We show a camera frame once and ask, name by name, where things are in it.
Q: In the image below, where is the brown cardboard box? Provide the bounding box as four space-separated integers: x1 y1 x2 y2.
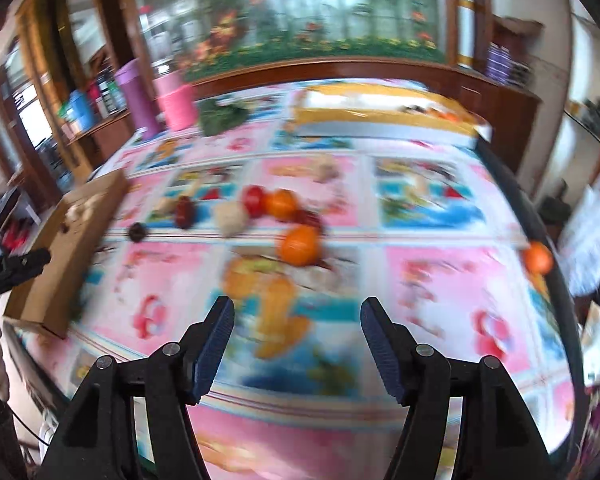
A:
2 167 131 340

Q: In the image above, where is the yellow box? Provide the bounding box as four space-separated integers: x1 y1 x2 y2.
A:
291 83 492 142

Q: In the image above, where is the green leafy vegetable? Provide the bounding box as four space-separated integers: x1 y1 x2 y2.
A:
199 97 252 137

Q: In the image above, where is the wooden cabinet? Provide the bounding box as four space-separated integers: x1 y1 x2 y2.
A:
60 110 136 183

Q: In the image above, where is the orange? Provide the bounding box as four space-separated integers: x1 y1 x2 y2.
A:
278 225 321 267
262 189 300 222
522 241 554 276

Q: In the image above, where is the printed pink tablecloth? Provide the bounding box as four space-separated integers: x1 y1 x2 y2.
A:
22 79 578 480

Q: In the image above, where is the large white yam chunk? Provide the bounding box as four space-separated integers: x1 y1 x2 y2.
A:
214 201 251 238

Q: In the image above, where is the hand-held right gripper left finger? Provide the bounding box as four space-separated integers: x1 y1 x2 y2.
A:
40 296 236 480

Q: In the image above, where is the red date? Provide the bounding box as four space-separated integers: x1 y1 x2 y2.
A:
292 208 326 235
174 196 197 231

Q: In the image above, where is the flower-painted fish tank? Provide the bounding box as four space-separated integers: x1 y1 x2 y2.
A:
132 0 458 78

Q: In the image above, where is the red cherry tomato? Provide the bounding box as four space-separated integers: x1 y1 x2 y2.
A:
241 185 267 220

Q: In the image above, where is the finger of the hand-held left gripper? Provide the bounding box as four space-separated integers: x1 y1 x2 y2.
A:
0 247 52 295

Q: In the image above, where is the purple bottle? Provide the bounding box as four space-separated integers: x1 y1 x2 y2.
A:
114 59 162 140

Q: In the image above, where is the purple box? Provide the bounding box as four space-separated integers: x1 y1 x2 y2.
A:
485 42 514 86

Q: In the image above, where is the blue thermos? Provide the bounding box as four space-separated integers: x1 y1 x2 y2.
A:
62 90 99 134

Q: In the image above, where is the white plastic bag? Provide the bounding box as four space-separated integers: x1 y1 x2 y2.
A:
559 164 600 297

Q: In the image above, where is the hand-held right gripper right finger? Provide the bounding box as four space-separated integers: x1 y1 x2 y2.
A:
360 297 551 480

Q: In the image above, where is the pink knit-sleeved bottle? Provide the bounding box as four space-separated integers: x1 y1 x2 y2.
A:
152 72 198 132

